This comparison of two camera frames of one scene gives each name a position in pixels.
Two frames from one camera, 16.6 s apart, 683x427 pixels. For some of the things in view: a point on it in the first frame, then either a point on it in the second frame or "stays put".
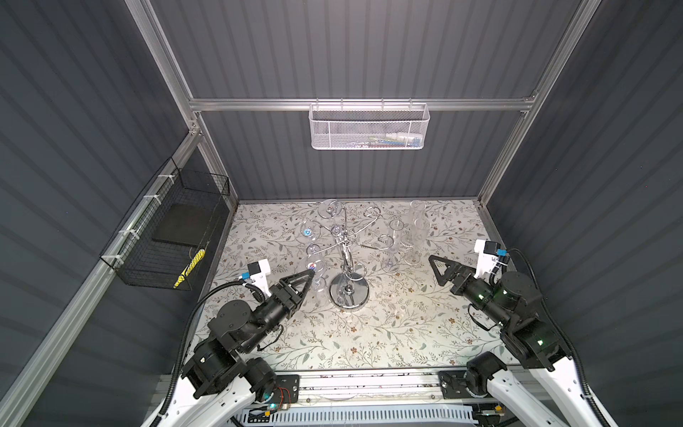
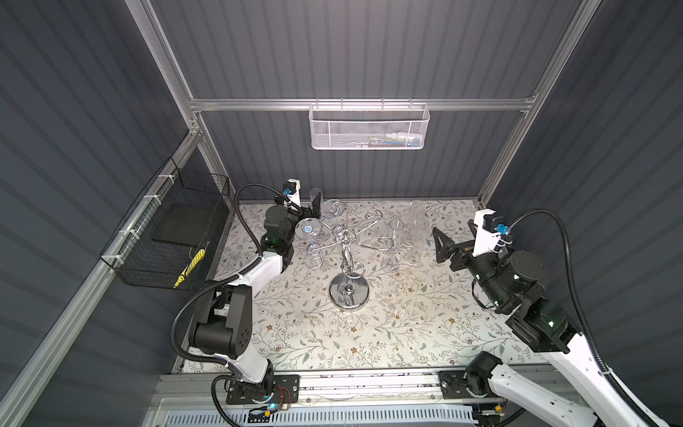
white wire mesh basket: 369,126 stays put
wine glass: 317,261 to 391,266
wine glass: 395,242 stays put
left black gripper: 285,297 to 304,213
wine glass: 413,239 stays put
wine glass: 329,208 stays put
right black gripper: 453,269 to 448,247
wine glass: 421,224 stays put
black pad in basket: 183,223 stays put
